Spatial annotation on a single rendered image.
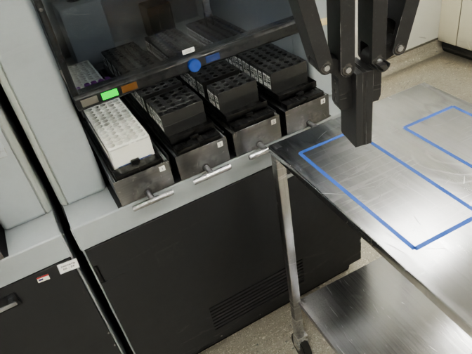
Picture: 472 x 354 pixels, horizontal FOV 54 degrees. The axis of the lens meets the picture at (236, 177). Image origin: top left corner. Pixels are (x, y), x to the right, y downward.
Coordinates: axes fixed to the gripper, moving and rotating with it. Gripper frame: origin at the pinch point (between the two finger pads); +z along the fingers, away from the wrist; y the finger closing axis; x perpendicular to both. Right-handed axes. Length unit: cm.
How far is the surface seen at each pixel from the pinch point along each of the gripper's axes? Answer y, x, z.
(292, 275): 6, 50, 79
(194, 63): -6, 67, 21
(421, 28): 157, 223, 99
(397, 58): 138, 219, 113
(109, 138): -29, 66, 33
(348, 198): 12.7, 28.2, 37.2
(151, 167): -22, 58, 39
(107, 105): -29, 84, 33
